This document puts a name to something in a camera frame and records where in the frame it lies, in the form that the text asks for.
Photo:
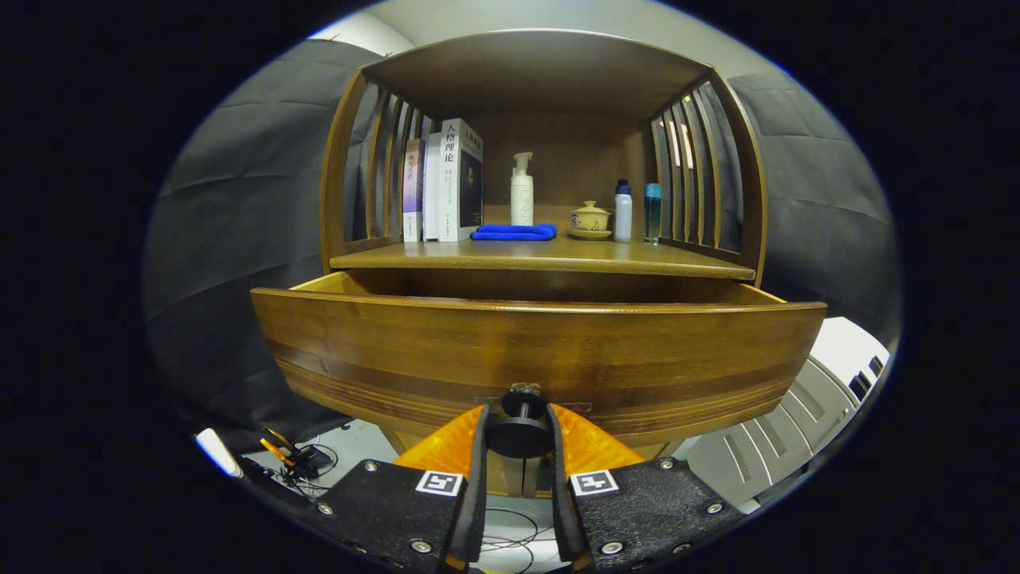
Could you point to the white book with portrait cover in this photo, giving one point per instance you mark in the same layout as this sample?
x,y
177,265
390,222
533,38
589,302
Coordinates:
x,y
462,179

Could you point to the white pump bottle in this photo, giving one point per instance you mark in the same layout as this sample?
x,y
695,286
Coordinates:
x,y
522,195

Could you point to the clear blue bottle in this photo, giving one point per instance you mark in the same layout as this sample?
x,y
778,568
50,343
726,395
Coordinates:
x,y
653,211

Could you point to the thin white book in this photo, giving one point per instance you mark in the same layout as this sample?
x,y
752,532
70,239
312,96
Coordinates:
x,y
431,187

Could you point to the grey and white cabinet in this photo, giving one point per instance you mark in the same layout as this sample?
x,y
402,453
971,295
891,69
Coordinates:
x,y
797,430

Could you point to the white bottle with blue cap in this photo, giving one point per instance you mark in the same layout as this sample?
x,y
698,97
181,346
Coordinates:
x,y
622,215

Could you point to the yellow lidded teacup with saucer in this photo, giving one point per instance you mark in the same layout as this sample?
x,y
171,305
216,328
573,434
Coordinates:
x,y
590,219

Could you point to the purple book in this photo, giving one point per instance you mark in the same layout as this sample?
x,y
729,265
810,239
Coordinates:
x,y
412,187

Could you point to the black power adapter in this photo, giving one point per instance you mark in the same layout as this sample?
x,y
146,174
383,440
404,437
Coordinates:
x,y
311,458

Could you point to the wooden drawer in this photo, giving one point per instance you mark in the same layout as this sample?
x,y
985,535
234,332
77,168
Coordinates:
x,y
542,351

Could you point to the blue folded cloth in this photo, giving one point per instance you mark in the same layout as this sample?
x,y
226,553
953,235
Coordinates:
x,y
514,232

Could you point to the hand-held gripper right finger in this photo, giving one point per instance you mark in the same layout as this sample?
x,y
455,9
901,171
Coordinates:
x,y
560,494

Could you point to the black drawer knob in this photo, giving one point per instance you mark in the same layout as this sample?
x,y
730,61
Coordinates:
x,y
518,434

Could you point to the white object on floor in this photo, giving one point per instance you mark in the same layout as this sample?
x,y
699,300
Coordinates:
x,y
217,452

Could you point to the brown wooden cabinet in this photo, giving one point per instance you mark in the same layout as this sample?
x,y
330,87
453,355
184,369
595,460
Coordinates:
x,y
542,80

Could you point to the wooden countertop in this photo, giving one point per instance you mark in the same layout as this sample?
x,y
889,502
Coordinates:
x,y
558,253

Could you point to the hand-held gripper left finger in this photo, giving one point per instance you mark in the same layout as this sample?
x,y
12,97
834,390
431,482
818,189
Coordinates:
x,y
476,494

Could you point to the orange and black tool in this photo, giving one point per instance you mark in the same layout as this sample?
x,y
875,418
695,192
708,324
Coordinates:
x,y
275,446

